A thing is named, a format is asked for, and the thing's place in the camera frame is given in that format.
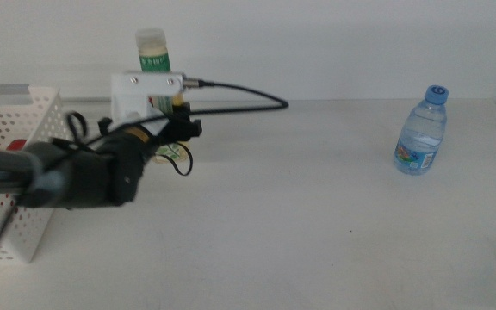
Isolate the yellow tea bottle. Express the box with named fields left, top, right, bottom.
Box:
left=134, top=27, right=191, bottom=165

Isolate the red cola can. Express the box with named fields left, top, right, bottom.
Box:
left=0, top=138, right=49, bottom=247

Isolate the clear water bottle blue cap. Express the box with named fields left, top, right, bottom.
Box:
left=394, top=84, right=450, bottom=176

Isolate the white perforated plastic basket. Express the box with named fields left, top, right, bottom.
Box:
left=0, top=84, right=66, bottom=265

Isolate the thin black cable loop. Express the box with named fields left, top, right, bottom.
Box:
left=157, top=140, right=195, bottom=177

